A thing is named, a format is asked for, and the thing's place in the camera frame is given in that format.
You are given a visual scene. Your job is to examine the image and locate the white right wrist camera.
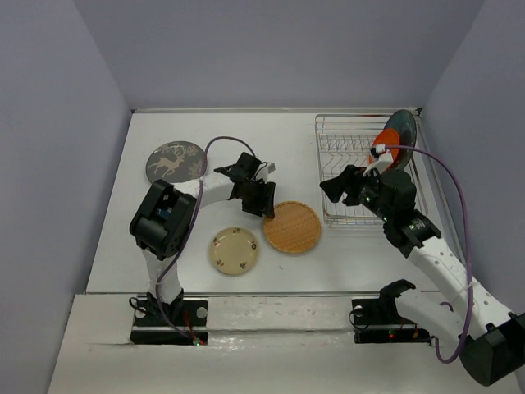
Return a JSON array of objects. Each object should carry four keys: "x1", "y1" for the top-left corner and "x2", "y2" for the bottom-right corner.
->
[{"x1": 363, "y1": 144, "x2": 394, "y2": 176}]

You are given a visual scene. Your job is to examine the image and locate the woven bamboo round plate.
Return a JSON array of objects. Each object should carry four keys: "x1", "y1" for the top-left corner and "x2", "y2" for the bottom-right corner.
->
[{"x1": 262, "y1": 201, "x2": 322, "y2": 254}]

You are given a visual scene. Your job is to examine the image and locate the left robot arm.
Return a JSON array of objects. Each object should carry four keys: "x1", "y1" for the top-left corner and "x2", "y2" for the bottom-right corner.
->
[{"x1": 130, "y1": 153, "x2": 276, "y2": 324}]

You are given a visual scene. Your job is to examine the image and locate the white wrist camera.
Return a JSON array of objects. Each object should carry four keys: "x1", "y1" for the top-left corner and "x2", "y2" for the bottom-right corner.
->
[
  {"x1": 256, "y1": 162, "x2": 276, "y2": 182},
  {"x1": 363, "y1": 144, "x2": 394, "y2": 176}
]

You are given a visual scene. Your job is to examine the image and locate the teal glazed ceramic plate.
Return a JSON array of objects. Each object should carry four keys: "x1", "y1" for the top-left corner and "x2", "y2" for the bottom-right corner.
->
[{"x1": 384, "y1": 109, "x2": 418, "y2": 170}]

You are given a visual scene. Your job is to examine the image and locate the cream patterned small plate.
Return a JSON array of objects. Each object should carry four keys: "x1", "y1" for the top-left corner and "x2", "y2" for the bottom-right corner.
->
[{"x1": 208, "y1": 227, "x2": 259, "y2": 276}]

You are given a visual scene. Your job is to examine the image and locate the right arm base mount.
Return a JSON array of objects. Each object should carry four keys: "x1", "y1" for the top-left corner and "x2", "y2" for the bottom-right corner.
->
[{"x1": 349, "y1": 298, "x2": 432, "y2": 345}]

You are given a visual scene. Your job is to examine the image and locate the metal wire dish rack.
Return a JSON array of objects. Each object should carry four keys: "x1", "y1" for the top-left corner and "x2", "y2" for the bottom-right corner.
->
[{"x1": 314, "y1": 113, "x2": 430, "y2": 231}]

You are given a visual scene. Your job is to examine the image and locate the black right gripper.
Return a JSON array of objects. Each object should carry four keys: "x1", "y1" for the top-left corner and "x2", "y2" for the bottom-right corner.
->
[{"x1": 318, "y1": 164, "x2": 393, "y2": 222}]

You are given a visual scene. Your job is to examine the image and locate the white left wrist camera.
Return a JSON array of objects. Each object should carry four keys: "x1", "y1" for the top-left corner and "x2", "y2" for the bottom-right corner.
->
[{"x1": 256, "y1": 162, "x2": 276, "y2": 182}]

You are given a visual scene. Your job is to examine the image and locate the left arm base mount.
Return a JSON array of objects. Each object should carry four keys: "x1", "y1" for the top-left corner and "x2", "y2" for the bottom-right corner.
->
[{"x1": 128, "y1": 296, "x2": 208, "y2": 346}]

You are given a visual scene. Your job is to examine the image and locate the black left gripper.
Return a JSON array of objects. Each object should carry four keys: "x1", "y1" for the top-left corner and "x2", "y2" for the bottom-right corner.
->
[{"x1": 240, "y1": 179, "x2": 276, "y2": 219}]

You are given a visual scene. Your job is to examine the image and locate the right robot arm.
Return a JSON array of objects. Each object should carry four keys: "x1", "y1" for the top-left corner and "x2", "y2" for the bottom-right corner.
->
[{"x1": 320, "y1": 165, "x2": 524, "y2": 387}]

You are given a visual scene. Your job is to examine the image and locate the grey reindeer pattern plate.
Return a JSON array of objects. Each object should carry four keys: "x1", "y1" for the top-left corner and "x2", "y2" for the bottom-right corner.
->
[{"x1": 145, "y1": 141, "x2": 204, "y2": 183}]

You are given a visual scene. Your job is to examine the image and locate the orange plastic plate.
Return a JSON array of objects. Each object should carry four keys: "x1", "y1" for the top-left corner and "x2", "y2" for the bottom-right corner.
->
[{"x1": 372, "y1": 128, "x2": 400, "y2": 168}]

